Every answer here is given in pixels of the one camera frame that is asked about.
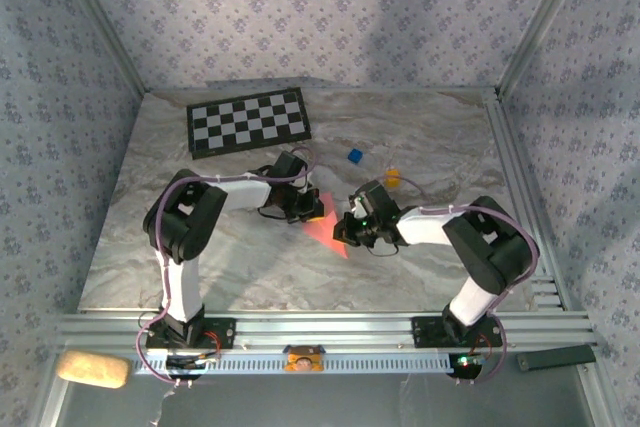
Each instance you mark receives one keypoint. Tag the pink cloth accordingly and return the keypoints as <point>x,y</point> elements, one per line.
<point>325,233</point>

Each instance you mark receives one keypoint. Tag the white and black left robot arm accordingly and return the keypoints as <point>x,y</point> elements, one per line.
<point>182,292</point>

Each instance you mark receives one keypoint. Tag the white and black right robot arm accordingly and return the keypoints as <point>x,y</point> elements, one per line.
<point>425,228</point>

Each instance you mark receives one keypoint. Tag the small yellow cube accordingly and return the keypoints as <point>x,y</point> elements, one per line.
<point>393,180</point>

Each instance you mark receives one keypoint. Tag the small blue cube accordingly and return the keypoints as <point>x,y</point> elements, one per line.
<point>355,157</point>

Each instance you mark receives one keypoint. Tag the black white checkerboard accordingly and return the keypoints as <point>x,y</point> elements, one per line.
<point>250,122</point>

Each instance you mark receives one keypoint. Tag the orange cartoon figure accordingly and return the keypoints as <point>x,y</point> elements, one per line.
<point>303,361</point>

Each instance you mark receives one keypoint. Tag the black flat bar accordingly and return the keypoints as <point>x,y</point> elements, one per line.
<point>555,358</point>

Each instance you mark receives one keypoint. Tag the tan sponge block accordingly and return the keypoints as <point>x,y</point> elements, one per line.
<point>92,369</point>

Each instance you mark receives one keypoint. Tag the long aluminium mounting rail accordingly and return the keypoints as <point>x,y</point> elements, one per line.
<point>325,329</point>

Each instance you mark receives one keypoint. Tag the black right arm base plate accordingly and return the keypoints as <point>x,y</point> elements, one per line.
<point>425,332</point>

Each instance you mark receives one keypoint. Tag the aluminium side rail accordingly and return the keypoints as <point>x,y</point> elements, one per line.
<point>505,147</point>

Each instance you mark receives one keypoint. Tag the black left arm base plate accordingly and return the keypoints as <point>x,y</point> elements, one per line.
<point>220,334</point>

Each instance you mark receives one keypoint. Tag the aluminium frame post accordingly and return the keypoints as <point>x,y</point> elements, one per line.
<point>100,22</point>
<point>545,17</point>

